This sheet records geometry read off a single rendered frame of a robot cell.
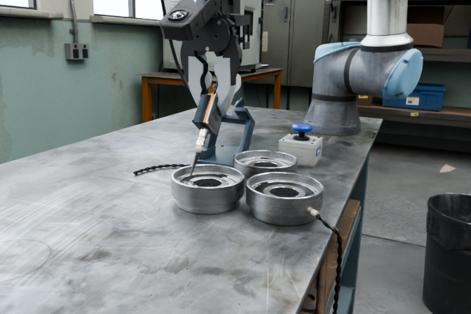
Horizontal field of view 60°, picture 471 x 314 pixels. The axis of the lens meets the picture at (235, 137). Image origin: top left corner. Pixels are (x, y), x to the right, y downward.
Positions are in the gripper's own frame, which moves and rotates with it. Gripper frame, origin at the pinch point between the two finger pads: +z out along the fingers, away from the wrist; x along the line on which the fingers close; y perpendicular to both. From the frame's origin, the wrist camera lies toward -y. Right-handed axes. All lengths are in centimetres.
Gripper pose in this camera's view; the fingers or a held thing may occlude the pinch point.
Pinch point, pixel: (210, 108)
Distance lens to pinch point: 63.6
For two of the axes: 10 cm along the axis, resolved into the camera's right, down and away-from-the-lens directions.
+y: 4.0, -2.6, 8.8
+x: -9.2, -1.1, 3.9
